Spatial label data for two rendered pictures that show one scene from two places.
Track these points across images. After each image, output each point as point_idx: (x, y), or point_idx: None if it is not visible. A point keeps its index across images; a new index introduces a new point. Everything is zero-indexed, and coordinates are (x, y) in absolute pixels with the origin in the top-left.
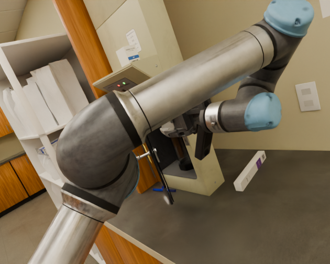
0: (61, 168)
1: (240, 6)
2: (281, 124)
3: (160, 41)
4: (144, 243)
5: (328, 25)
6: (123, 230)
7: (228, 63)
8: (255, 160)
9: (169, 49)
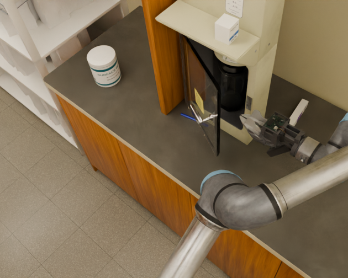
0: (225, 224)
1: None
2: (336, 79)
3: (268, 21)
4: (189, 187)
5: None
6: (161, 165)
7: (342, 180)
8: (298, 113)
9: (273, 25)
